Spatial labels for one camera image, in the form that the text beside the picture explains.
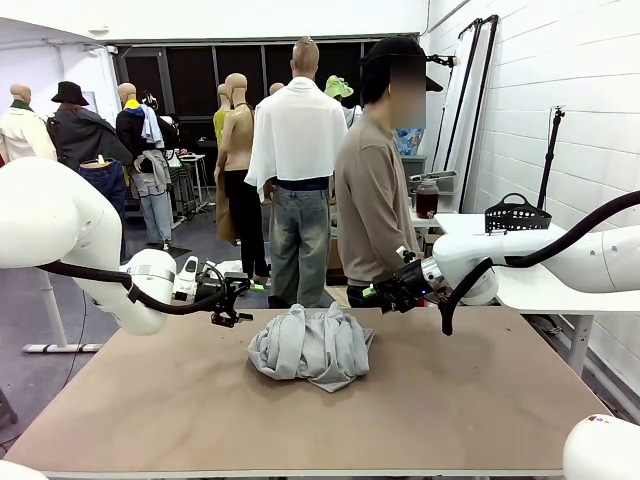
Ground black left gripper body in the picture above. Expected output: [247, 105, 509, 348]
[197, 269, 236, 307]

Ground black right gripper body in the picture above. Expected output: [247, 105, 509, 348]
[394, 258, 427, 304]

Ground grey training pants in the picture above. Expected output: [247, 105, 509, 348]
[247, 303, 375, 394]

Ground black perforated plastic basket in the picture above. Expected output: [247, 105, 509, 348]
[483, 192, 553, 235]

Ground person's right forearm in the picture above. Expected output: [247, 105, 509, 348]
[392, 207, 422, 262]

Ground white cloth on floor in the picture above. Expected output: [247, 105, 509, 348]
[204, 259, 245, 277]

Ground glass jar brown liquid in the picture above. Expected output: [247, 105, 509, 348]
[415, 179, 441, 220]

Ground person in tan sweater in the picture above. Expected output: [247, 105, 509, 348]
[333, 35, 445, 309]

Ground mannequin grey jacket jeans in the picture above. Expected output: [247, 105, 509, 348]
[130, 148, 175, 247]

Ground grey tool on shelf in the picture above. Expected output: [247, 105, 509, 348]
[409, 169, 459, 183]

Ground grey storage bin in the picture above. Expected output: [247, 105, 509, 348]
[399, 155, 429, 194]

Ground mannequin with blue floral shirt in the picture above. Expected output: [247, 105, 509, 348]
[394, 127, 425, 157]

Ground blue jeans mannequin legs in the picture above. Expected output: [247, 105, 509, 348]
[78, 154, 127, 262]

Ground bare mannequin black trousers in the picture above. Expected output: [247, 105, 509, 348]
[213, 73, 267, 297]

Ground person with face mask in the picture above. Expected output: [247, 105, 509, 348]
[159, 113, 189, 152]

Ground mannequin with white shirt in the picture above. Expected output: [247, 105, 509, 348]
[244, 37, 350, 310]

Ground white side table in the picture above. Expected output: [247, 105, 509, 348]
[432, 212, 640, 377]

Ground mannequin with yellow top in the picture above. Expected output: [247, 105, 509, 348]
[213, 83, 234, 151]

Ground white table leg stand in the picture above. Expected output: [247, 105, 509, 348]
[22, 269, 104, 354]

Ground black framed white panels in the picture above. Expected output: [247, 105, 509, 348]
[433, 14, 500, 214]

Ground mannequin black jacket yellow collar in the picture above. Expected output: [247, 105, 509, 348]
[115, 82, 166, 166]

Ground black tripod stand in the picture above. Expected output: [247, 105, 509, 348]
[537, 104, 568, 211]

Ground light green hat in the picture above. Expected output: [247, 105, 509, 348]
[323, 74, 355, 100]

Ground mannequin black hat dark coat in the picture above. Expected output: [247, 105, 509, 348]
[46, 80, 135, 171]

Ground black baseball cap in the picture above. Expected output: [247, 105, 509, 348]
[359, 35, 445, 94]

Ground mannequin with white jacket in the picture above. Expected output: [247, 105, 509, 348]
[0, 83, 57, 164]

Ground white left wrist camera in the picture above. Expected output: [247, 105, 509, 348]
[172, 255, 200, 304]

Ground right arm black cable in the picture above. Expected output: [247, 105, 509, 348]
[439, 189, 640, 337]

